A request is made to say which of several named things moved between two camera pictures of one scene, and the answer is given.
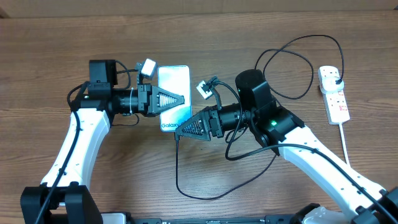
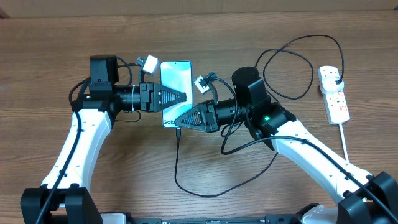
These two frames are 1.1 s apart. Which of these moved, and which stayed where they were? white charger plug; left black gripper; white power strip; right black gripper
Moved: right black gripper
Stayed: white charger plug; white power strip; left black gripper
